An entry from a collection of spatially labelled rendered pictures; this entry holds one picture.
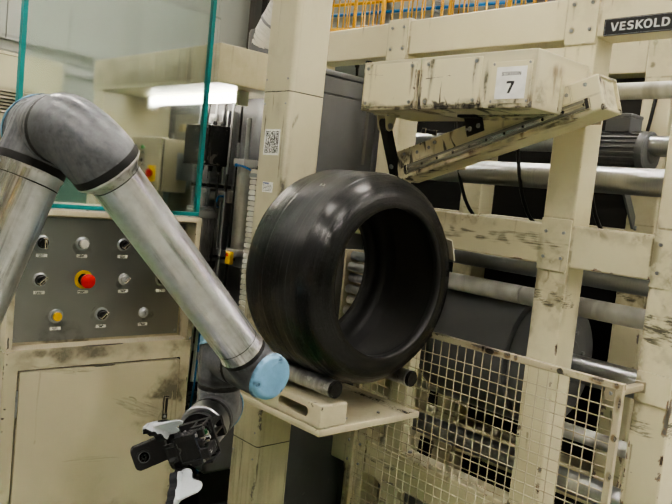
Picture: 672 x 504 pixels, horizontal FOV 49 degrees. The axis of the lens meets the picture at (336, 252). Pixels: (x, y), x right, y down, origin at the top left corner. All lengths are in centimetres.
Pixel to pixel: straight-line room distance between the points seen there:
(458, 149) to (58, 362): 125
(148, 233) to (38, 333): 95
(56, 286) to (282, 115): 78
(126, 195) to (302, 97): 102
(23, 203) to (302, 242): 70
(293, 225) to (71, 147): 74
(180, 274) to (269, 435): 106
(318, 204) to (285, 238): 11
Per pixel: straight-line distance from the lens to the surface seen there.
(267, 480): 231
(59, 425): 219
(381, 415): 203
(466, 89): 201
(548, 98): 195
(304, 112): 215
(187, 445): 140
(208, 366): 153
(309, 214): 178
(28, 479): 221
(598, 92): 196
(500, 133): 209
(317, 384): 187
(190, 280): 129
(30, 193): 129
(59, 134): 121
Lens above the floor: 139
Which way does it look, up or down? 5 degrees down
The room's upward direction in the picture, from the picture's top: 6 degrees clockwise
